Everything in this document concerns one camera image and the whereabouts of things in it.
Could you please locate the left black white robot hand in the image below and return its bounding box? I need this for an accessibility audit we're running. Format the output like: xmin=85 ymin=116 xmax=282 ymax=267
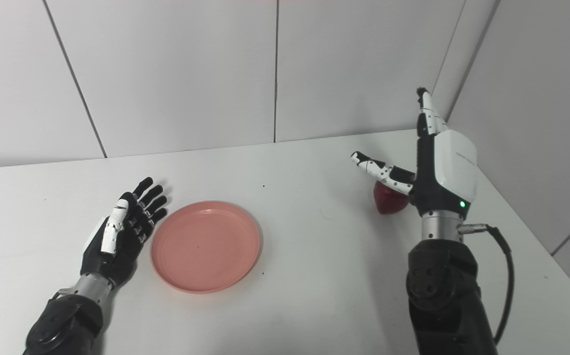
xmin=80 ymin=177 xmax=169 ymax=289

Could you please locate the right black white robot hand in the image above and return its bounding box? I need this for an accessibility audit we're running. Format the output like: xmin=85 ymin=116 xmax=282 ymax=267
xmin=351 ymin=87 xmax=478 ymax=218

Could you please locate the red apple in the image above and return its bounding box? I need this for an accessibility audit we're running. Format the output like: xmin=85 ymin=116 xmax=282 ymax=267
xmin=373 ymin=180 xmax=410 ymax=215

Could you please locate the pink round plate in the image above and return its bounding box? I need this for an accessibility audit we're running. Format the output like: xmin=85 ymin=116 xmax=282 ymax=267
xmin=149 ymin=200 xmax=261 ymax=294

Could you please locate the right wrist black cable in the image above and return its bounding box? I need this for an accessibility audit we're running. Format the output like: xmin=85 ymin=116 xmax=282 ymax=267
xmin=458 ymin=223 xmax=515 ymax=346

